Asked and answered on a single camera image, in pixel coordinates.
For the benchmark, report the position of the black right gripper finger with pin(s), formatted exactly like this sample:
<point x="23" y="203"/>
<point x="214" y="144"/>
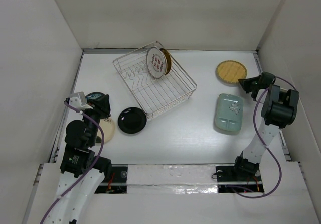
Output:
<point x="252" y="88"/>
<point x="249" y="82"/>

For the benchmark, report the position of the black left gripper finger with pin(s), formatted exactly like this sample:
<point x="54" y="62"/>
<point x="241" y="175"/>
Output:
<point x="100" y="103"/>
<point x="107" y="106"/>

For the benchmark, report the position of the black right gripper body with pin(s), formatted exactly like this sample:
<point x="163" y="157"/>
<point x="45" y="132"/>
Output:
<point x="257" y="86"/>

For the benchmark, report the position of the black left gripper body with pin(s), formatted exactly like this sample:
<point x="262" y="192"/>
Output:
<point x="96" y="113"/>

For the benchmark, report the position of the woven bamboo round plate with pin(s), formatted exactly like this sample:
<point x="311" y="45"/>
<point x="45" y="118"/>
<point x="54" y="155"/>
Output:
<point x="230" y="71"/>

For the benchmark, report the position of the white plate red pattern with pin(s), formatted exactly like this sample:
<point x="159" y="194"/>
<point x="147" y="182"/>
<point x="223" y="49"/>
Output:
<point x="156" y="62"/>

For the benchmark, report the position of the yellow patterned plate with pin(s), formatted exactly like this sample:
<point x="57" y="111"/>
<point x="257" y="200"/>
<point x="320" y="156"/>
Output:
<point x="168" y="60"/>

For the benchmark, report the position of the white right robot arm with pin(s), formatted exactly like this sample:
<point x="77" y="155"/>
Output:
<point x="279" y="110"/>

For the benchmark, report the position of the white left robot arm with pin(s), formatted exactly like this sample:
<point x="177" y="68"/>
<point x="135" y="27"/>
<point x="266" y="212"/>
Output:
<point x="81" y="169"/>

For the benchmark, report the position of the light green rectangular dish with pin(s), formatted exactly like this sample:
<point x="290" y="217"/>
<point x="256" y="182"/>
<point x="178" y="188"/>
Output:
<point x="229" y="113"/>

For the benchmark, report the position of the blue and white plate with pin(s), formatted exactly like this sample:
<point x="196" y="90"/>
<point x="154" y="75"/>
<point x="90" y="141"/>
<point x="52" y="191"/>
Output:
<point x="94" y="95"/>

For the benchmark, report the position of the beige plate with writing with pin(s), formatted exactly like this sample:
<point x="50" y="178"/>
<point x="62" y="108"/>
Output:
<point x="108" y="127"/>

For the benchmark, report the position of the glossy black plate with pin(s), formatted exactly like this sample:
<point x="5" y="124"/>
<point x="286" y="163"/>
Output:
<point x="132" y="120"/>

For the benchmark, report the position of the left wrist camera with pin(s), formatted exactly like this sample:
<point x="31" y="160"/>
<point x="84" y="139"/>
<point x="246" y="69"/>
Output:
<point x="77" y="101"/>

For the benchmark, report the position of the silver wire dish rack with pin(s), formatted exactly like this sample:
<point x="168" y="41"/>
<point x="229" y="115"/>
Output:
<point x="154" y="96"/>

